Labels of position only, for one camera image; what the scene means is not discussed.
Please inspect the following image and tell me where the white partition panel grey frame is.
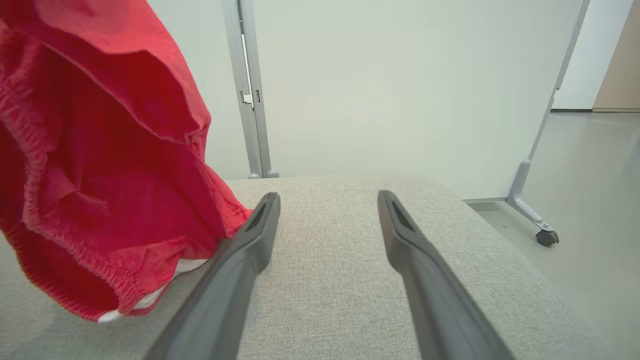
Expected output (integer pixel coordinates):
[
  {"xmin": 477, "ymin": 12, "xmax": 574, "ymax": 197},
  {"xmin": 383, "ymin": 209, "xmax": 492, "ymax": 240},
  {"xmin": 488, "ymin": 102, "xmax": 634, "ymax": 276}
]
[
  {"xmin": 145, "ymin": 0, "xmax": 263, "ymax": 180},
  {"xmin": 240, "ymin": 0, "xmax": 592, "ymax": 248}
]

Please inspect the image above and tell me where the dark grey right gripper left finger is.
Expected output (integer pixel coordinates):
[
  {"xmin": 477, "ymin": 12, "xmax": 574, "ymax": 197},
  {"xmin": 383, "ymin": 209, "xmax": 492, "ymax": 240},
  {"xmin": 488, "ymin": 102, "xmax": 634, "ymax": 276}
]
[{"xmin": 144, "ymin": 192, "xmax": 281, "ymax": 360}]

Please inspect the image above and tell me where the grey fabric sofa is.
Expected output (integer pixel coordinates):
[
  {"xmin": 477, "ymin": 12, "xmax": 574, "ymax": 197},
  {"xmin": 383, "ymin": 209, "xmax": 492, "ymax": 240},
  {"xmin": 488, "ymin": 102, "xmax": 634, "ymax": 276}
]
[{"xmin": 0, "ymin": 175, "xmax": 617, "ymax": 360}]

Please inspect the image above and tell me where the red shorts white stripe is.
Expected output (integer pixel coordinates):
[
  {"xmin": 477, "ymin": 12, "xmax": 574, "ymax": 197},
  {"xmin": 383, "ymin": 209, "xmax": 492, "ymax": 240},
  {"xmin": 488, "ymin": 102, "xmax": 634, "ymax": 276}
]
[{"xmin": 0, "ymin": 0, "xmax": 253, "ymax": 323}]

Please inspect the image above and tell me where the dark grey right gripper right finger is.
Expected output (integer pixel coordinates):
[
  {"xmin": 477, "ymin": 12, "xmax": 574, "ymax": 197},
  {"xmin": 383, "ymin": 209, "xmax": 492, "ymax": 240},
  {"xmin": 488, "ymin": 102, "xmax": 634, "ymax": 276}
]
[{"xmin": 377, "ymin": 189, "xmax": 517, "ymax": 360}]

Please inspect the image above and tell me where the beige wooden door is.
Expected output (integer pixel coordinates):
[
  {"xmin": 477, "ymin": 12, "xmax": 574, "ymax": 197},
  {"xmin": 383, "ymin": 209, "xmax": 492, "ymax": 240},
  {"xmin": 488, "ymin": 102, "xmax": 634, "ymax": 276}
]
[{"xmin": 592, "ymin": 0, "xmax": 640, "ymax": 113}]

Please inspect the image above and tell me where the black caster wheel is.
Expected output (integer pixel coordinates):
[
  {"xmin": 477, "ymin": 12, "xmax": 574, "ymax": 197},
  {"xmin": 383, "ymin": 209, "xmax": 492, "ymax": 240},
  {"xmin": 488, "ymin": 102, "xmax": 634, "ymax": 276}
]
[{"xmin": 535, "ymin": 229, "xmax": 560, "ymax": 248}]

